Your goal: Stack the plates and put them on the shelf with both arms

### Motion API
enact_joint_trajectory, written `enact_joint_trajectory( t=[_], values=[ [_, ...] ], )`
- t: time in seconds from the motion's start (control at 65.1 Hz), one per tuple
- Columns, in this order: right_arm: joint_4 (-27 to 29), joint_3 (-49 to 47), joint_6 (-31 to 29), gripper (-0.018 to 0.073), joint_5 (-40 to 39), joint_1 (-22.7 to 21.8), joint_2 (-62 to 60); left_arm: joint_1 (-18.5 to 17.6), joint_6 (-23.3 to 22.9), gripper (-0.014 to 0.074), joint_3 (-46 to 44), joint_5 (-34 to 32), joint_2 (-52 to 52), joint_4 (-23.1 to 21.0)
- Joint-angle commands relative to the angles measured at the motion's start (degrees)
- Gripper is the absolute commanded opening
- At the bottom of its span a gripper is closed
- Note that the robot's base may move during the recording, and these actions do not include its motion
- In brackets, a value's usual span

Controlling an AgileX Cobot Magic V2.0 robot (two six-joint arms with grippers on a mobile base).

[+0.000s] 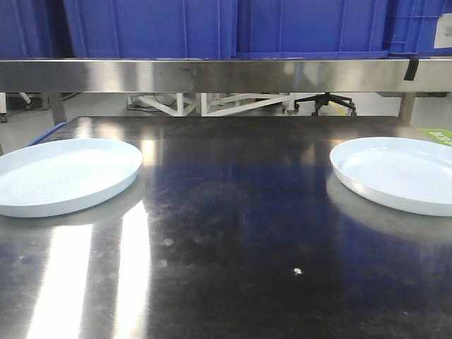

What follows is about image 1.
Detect blue plastic crate right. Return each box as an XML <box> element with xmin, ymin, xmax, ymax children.
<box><xmin>383</xmin><ymin>0</ymin><xmax>451</xmax><ymax>57</ymax></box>

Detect steel shelf leg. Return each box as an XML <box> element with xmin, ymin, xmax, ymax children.
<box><xmin>48</xmin><ymin>92</ymin><xmax>67</xmax><ymax>126</ymax></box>
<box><xmin>398</xmin><ymin>93</ymin><xmax>417</xmax><ymax>124</ymax></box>

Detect white metal frame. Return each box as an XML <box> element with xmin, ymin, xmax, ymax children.
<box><xmin>126</xmin><ymin>93</ymin><xmax>295</xmax><ymax>117</ymax></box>

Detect blue plastic crate left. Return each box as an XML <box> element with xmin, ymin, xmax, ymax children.
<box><xmin>64</xmin><ymin>1</ymin><xmax>238</xmax><ymax>59</ymax></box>

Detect steel shelf leg right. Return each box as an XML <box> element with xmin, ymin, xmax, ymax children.
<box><xmin>398</xmin><ymin>93</ymin><xmax>417</xmax><ymax>124</ymax></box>

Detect light blue plate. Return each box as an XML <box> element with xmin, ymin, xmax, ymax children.
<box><xmin>1</xmin><ymin>138</ymin><xmax>143</xmax><ymax>218</ymax></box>
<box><xmin>329</xmin><ymin>137</ymin><xmax>451</xmax><ymax>217</ymax></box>

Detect white paper label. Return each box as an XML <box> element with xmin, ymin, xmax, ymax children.
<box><xmin>434</xmin><ymin>13</ymin><xmax>452</xmax><ymax>49</ymax></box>

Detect blue table edge trim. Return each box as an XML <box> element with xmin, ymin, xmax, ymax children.
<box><xmin>25</xmin><ymin>122</ymin><xmax>67</xmax><ymax>148</ymax></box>

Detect blue plastic crate centre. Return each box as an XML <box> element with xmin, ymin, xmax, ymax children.
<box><xmin>236</xmin><ymin>0</ymin><xmax>388</xmax><ymax>59</ymax></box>

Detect green floor sign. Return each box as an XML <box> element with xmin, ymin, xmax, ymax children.
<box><xmin>419</xmin><ymin>129</ymin><xmax>452</xmax><ymax>147</ymax></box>

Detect blue plastic crate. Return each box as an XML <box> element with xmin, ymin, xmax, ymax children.
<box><xmin>236</xmin><ymin>0</ymin><xmax>388</xmax><ymax>59</ymax></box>
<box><xmin>64</xmin><ymin>1</ymin><xmax>238</xmax><ymax>59</ymax></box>
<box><xmin>383</xmin><ymin>0</ymin><xmax>451</xmax><ymax>57</ymax></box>

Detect black office chair base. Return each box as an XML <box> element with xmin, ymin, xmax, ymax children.
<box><xmin>294</xmin><ymin>93</ymin><xmax>357</xmax><ymax>117</ymax></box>

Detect steel shelf leg left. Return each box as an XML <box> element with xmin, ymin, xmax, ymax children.
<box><xmin>48</xmin><ymin>92</ymin><xmax>67</xmax><ymax>126</ymax></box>

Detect black tape strip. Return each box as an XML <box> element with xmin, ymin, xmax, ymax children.
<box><xmin>403</xmin><ymin>59</ymin><xmax>420</xmax><ymax>81</ymax></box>

